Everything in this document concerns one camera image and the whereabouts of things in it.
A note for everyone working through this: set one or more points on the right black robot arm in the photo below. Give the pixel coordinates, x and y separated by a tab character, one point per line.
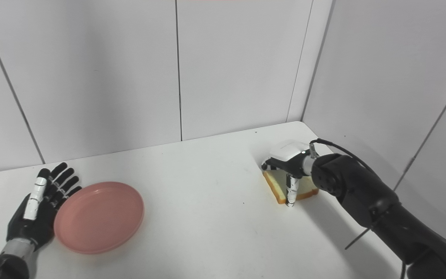
362	190

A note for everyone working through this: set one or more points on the pink round plate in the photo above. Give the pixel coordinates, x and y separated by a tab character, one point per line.
99	217

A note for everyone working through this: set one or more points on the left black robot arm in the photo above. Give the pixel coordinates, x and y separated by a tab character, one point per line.
2	263

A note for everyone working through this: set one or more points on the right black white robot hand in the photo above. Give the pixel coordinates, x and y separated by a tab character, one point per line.
289	155

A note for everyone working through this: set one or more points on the slice of white bread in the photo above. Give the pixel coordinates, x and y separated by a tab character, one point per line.
277	188

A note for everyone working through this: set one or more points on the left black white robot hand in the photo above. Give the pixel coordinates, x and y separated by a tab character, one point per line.
29	221

